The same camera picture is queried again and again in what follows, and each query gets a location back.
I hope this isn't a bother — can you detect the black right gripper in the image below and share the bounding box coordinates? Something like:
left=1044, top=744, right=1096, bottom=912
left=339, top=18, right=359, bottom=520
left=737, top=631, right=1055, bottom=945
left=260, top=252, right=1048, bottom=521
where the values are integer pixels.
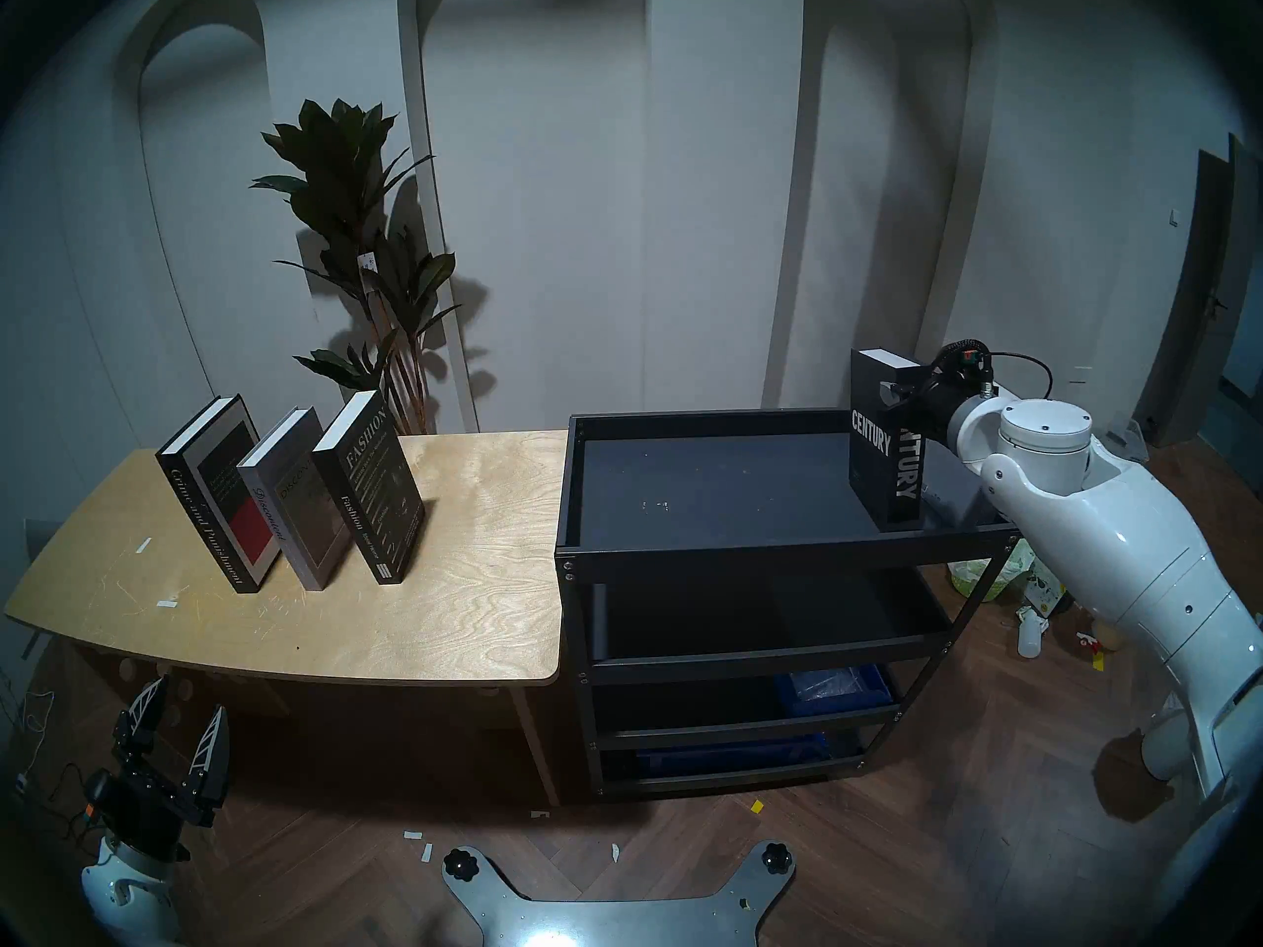
left=881, top=348, right=993, bottom=443

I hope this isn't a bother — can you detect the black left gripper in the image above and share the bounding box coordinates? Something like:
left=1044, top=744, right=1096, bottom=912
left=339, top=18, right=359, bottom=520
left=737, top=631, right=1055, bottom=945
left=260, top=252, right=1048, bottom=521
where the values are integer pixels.
left=84, top=674, right=231, bottom=862

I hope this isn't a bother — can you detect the black Century book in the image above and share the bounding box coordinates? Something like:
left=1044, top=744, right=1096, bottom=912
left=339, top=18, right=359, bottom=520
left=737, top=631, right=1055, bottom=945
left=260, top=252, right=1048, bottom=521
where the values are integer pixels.
left=851, top=348, right=929, bottom=532

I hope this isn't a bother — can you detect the black metal shelf cart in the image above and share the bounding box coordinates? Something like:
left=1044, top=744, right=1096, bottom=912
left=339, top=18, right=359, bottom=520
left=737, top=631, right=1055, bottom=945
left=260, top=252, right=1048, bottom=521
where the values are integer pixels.
left=555, top=407, right=1037, bottom=798

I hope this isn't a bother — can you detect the light wooden display table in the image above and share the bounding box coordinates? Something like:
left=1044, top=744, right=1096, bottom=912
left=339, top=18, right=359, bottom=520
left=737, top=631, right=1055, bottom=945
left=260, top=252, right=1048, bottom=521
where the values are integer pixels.
left=3, top=430, right=568, bottom=808

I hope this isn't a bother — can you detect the light green plastic bag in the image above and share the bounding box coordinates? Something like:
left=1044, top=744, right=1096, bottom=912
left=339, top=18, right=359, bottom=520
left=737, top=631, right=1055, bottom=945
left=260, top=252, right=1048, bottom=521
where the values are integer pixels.
left=949, top=541, right=1037, bottom=603

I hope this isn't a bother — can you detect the Crime and Punishment book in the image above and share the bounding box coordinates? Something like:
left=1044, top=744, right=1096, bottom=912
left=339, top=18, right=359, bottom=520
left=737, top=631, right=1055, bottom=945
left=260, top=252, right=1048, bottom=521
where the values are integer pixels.
left=156, top=395, right=287, bottom=594

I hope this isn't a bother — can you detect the grey Discontent book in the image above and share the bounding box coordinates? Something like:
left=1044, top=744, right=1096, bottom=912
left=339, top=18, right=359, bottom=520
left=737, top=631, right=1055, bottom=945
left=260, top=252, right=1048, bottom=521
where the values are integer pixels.
left=237, top=406, right=356, bottom=591

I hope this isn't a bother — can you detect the blue bin with clear bag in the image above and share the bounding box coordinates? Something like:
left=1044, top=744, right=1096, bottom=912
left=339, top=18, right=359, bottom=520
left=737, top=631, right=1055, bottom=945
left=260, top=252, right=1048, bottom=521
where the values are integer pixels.
left=775, top=664, right=894, bottom=711

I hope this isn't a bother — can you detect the dark door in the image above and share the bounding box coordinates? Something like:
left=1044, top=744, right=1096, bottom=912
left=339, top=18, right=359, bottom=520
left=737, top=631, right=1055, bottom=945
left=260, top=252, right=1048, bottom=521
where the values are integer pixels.
left=1135, top=134, right=1263, bottom=448

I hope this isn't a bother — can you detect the black Fashion book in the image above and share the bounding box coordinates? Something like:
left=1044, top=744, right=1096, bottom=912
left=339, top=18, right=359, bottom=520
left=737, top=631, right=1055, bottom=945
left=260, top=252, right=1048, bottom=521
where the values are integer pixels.
left=312, top=390, right=427, bottom=585

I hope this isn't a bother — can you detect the blue plastic bin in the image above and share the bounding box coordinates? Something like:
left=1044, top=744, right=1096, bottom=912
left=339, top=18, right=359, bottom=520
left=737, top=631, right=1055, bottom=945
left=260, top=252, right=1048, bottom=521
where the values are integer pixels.
left=631, top=736, right=830, bottom=773

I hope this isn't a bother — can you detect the tall green potted plant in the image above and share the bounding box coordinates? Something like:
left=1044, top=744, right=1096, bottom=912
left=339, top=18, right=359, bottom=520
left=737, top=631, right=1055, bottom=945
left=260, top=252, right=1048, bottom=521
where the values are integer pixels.
left=250, top=99, right=465, bottom=435

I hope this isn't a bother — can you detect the black floor cable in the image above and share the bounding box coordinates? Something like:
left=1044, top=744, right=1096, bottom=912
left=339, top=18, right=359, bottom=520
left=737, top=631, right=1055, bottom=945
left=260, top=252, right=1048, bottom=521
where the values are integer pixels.
left=15, top=763, right=95, bottom=847

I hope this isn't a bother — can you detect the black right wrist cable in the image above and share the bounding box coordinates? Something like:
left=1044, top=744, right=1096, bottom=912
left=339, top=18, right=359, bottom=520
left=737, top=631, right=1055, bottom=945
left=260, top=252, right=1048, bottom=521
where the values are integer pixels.
left=937, top=338, right=1055, bottom=396

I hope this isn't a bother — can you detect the white floor cable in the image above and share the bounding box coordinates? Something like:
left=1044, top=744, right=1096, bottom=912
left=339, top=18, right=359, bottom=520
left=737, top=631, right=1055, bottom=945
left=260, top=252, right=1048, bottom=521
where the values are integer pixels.
left=0, top=659, right=55, bottom=759

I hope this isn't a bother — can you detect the grey metal robot base plate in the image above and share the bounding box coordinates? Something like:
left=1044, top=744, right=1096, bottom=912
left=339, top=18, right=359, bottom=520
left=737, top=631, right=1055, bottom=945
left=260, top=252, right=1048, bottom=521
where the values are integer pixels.
left=442, top=841, right=795, bottom=947

